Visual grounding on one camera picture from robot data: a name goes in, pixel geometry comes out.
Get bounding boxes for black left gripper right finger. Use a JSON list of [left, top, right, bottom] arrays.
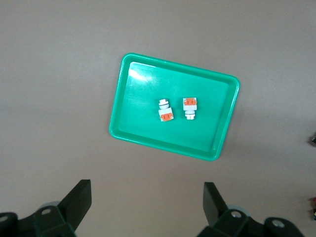
[[197, 182, 250, 237]]

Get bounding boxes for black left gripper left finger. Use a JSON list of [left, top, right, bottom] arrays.
[[32, 179, 92, 237]]

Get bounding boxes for green pushbutton white orange body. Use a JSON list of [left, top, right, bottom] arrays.
[[182, 97, 199, 121], [158, 98, 174, 123]]

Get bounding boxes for green plastic tray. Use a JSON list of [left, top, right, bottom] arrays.
[[109, 52, 240, 162]]

